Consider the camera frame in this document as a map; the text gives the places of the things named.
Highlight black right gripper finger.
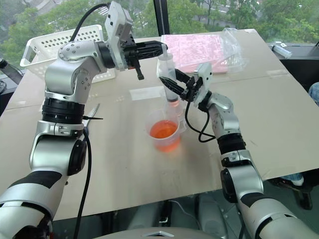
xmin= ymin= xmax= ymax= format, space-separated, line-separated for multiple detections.
xmin=159 ymin=76 xmax=187 ymax=100
xmin=174 ymin=68 xmax=195 ymax=85

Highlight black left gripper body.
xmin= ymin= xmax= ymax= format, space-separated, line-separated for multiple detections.
xmin=121 ymin=33 xmax=140 ymax=70

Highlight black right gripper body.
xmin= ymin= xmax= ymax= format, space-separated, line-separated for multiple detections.
xmin=181 ymin=74 xmax=203 ymax=103

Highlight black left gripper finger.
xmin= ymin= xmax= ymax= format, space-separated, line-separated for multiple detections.
xmin=135 ymin=40 xmax=168 ymax=60
xmin=133 ymin=59 xmax=145 ymax=81

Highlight clear plastic syringe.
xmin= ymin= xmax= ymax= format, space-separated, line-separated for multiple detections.
xmin=156 ymin=44 xmax=184 ymax=106

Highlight measuring cup with red liquid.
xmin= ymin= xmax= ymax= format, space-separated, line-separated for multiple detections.
xmin=145 ymin=109 xmax=188 ymax=151

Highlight packaged syringe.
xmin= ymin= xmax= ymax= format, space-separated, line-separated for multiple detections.
xmin=270 ymin=42 xmax=294 ymax=60

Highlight pink foam sheet pack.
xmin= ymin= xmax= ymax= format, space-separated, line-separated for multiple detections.
xmin=160 ymin=33 xmax=230 ymax=75

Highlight black window pillar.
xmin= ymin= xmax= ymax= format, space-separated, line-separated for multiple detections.
xmin=153 ymin=0 xmax=170 ymax=37

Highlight clear plastic bag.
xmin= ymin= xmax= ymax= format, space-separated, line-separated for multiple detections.
xmin=218 ymin=27 xmax=248 ymax=73

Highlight white perforated plastic basket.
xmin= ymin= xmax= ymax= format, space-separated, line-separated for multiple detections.
xmin=19 ymin=24 xmax=117 ymax=83

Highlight dark side table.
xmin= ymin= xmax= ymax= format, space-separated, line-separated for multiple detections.
xmin=266 ymin=41 xmax=319 ymax=87

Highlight black desk equipment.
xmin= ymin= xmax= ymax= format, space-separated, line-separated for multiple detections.
xmin=0 ymin=57 xmax=27 ymax=100

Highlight person blue jeans knee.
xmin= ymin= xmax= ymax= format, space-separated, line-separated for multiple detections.
xmin=308 ymin=82 xmax=319 ymax=107

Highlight dark rounded shape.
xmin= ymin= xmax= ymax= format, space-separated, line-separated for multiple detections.
xmin=198 ymin=195 xmax=226 ymax=231

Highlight person foot white shoe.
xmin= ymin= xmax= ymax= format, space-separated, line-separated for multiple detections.
xmin=281 ymin=172 xmax=305 ymax=187

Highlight grey robot torso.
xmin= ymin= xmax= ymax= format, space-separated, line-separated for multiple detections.
xmin=99 ymin=225 xmax=208 ymax=239

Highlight black office chair base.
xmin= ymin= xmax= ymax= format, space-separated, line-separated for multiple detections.
xmin=269 ymin=174 xmax=314 ymax=211

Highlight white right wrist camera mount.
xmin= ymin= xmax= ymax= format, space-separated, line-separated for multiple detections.
xmin=192 ymin=63 xmax=213 ymax=111

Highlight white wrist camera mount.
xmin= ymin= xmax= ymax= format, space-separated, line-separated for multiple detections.
xmin=104 ymin=0 xmax=135 ymax=72
xmin=192 ymin=63 xmax=213 ymax=111

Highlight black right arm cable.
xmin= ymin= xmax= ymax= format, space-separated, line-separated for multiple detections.
xmin=183 ymin=99 xmax=217 ymax=144

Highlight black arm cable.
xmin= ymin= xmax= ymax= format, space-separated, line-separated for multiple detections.
xmin=69 ymin=2 xmax=112 ymax=239
xmin=183 ymin=99 xmax=217 ymax=144

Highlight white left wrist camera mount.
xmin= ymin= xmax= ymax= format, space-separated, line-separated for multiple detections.
xmin=104 ymin=0 xmax=135 ymax=72

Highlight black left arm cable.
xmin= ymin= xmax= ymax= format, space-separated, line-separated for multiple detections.
xmin=69 ymin=2 xmax=112 ymax=239

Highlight thin white cable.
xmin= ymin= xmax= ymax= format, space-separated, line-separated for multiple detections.
xmin=168 ymin=199 xmax=201 ymax=226

